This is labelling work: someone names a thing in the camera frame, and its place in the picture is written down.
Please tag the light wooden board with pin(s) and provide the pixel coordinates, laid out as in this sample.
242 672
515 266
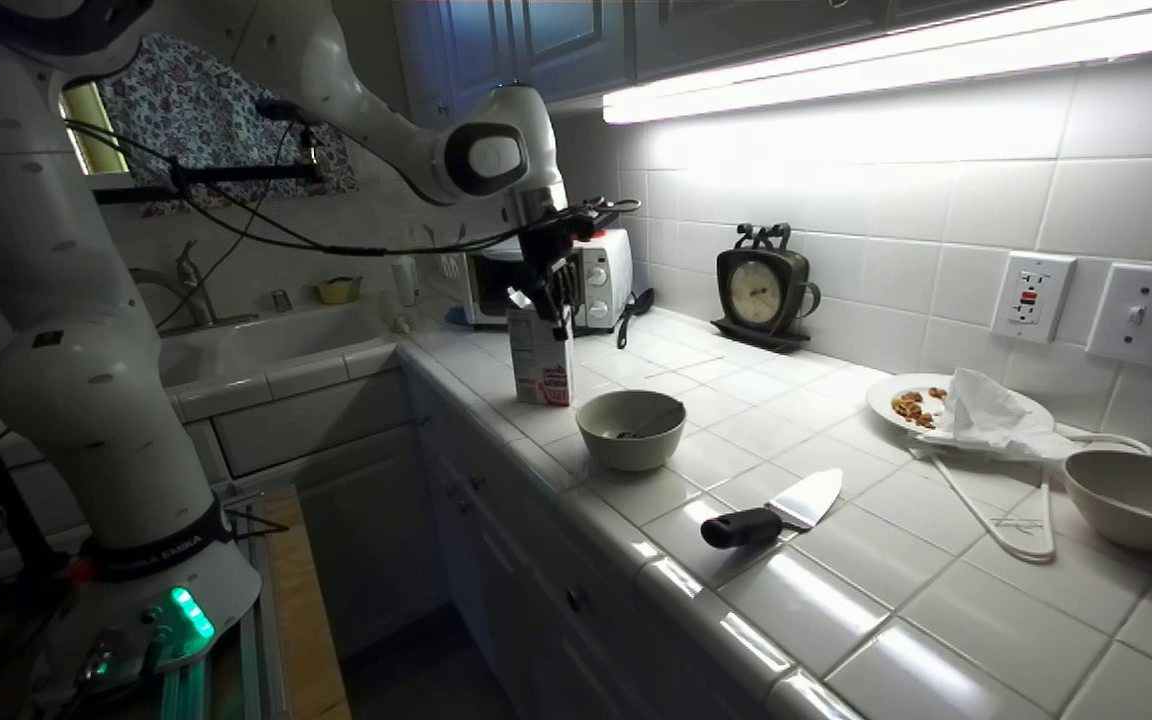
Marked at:
303 625

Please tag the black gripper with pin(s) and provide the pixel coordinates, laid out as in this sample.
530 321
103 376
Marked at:
550 244

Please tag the white sink basin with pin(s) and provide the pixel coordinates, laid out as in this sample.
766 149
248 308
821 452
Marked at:
259 351

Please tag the patterned window curtain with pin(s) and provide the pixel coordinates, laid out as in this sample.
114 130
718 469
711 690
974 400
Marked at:
200 104

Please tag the white cloth napkin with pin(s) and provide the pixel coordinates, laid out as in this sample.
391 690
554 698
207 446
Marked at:
1000 414

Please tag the under-cabinet light bar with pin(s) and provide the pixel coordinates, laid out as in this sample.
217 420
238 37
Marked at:
898 66

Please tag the brown food pieces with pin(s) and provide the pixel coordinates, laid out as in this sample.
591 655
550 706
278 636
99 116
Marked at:
923 406

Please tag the white upper cabinets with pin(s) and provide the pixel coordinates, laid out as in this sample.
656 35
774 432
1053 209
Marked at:
578 35

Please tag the white toaster oven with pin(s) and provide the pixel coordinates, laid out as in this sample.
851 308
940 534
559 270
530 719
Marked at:
607 280

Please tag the dark retro table clock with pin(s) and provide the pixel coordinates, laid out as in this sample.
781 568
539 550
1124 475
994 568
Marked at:
756 291

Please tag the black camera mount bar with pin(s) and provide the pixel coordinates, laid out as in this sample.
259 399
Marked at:
200 173

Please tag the large beige bowl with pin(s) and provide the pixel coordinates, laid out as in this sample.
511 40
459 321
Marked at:
1141 500

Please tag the white cabinets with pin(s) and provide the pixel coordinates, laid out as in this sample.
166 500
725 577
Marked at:
338 534
578 35

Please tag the white pink carton box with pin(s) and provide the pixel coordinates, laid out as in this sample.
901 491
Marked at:
539 361

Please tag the white plate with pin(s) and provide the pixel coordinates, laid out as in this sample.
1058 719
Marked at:
888 400

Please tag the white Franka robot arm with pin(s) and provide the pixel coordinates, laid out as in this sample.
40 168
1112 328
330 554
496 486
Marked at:
71 400

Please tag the white wall light switch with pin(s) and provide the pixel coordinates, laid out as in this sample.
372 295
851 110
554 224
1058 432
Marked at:
1141 319

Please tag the robot pedestal with green light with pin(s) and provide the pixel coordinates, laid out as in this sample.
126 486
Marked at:
136 625

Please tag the black kitchen utensil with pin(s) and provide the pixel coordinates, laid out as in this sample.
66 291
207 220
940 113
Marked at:
634 321

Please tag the small yellow cup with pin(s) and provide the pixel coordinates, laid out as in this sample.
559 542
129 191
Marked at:
338 291

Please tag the white lower cabinets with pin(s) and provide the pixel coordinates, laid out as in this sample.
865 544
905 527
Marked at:
338 534

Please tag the white wall power outlet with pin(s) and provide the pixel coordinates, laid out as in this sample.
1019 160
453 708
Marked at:
1030 297

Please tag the small beige bowl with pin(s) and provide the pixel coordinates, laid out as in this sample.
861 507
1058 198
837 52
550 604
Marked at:
631 446

